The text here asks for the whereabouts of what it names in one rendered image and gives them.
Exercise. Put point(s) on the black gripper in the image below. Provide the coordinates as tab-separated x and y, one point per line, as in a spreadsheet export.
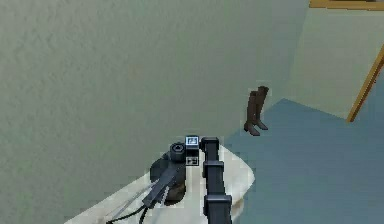
177	152

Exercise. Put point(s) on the dark round vessel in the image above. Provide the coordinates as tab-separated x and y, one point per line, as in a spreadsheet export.
158	170

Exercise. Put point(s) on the cream white round stand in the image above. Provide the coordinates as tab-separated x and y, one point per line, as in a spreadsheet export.
193	186

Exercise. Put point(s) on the tall brown boot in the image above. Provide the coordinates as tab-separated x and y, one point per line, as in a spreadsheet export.
252	115
262	100

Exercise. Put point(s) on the wooden door frame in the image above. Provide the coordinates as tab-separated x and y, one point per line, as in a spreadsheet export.
366	85

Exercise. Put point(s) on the wooden picture frame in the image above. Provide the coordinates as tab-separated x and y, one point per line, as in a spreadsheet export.
346	4

